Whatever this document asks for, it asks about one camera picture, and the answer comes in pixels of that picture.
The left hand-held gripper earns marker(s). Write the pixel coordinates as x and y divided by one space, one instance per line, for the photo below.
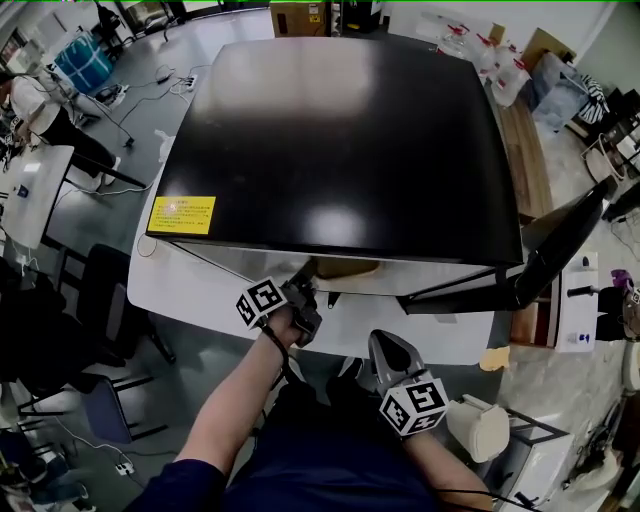
260 302

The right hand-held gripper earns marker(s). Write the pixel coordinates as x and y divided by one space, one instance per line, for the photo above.
415 407

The brown paper tray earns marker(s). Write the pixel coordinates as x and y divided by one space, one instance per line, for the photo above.
345 267

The black mini fridge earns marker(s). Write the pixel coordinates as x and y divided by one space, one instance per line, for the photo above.
340 150

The person's left forearm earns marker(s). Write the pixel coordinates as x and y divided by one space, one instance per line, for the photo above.
235 400

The person's right forearm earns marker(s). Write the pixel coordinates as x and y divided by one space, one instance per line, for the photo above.
440 465

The person's right shoe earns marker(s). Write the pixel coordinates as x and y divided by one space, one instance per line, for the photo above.
351 367

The person's shoe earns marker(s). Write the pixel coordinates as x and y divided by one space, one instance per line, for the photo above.
351 367
296 370

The person's left shoe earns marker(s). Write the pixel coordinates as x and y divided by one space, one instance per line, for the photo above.
296 370

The yellow paper scrap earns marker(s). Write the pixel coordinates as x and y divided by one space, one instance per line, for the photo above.
495 357

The cream waste bin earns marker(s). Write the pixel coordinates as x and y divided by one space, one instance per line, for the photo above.
480 430

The person's dark blue clothing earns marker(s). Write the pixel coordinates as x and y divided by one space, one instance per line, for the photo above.
325 465

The yellow warning sticker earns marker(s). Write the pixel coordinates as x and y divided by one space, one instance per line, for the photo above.
181 216

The wooden shelf unit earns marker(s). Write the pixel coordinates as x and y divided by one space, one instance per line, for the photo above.
530 322

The black office chair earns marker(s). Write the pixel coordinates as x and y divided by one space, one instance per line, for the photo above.
115 300

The white power strip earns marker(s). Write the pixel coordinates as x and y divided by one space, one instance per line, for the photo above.
189 82

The blue metal chair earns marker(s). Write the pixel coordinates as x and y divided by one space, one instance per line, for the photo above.
112 410

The wooden bench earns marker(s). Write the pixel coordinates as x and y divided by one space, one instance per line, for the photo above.
525 155

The brown cardboard box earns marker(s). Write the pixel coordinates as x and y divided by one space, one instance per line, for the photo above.
300 17

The black yellow machine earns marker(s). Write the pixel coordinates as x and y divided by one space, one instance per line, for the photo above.
362 15

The white floor socket strip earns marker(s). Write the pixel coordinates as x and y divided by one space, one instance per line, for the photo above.
124 468

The grey side table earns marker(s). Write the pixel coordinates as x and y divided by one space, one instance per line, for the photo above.
37 195

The group of clear plastic jugs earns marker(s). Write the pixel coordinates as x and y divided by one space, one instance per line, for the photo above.
500 65

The blue white striped bag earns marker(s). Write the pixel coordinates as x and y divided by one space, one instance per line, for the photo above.
82 62

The striped black white fabric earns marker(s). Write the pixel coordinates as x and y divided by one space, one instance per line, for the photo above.
595 97

